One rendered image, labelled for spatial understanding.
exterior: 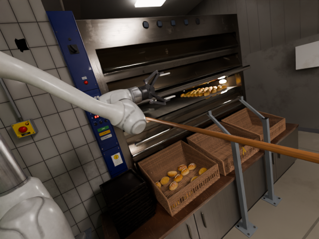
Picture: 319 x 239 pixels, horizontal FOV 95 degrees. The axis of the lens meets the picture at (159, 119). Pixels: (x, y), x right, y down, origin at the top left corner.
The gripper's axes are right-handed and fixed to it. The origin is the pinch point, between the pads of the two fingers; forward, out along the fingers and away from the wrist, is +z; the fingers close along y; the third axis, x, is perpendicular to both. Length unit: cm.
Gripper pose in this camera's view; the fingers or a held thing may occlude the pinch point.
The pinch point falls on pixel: (170, 85)
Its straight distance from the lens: 89.6
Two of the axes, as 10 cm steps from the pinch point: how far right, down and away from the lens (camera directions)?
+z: 8.4, -3.4, 4.2
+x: 4.8, 1.0, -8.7
